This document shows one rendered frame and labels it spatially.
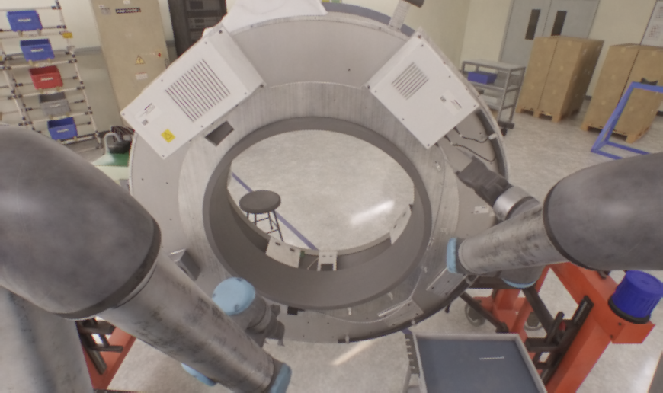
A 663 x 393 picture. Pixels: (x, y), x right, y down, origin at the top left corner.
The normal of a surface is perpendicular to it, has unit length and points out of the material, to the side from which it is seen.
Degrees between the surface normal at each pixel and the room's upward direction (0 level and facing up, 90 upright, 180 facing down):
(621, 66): 90
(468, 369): 0
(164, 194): 90
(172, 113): 90
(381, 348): 0
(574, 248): 111
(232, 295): 19
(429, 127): 90
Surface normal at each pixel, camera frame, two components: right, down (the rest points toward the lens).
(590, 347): -0.04, 0.49
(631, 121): -0.79, 0.29
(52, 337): 0.98, 0.15
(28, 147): 0.49, -0.76
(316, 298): 0.03, -0.87
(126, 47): 0.61, 0.40
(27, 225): 0.45, -0.05
